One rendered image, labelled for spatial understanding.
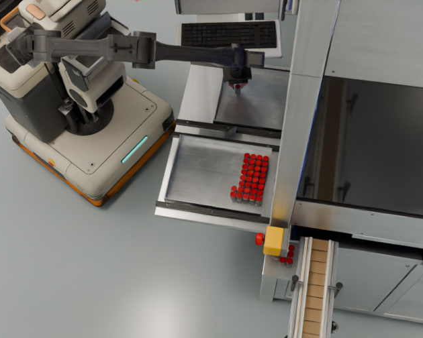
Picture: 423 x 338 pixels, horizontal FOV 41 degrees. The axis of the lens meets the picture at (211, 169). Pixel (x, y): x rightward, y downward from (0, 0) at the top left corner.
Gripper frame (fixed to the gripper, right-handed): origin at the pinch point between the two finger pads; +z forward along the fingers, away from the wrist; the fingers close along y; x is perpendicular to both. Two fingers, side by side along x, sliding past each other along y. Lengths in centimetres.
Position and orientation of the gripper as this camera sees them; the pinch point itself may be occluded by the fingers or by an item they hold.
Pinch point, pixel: (237, 86)
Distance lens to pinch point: 219.7
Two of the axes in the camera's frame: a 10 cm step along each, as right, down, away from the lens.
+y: 10.0, -1.0, -0.2
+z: 0.6, 4.4, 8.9
